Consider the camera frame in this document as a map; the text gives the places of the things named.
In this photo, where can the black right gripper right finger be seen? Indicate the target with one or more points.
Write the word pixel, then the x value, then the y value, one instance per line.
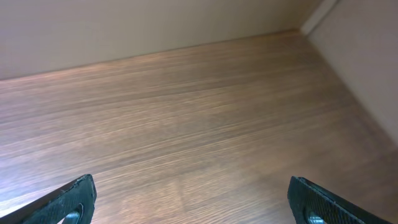
pixel 312 204

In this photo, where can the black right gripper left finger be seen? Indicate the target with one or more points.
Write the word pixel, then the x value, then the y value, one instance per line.
pixel 73 202

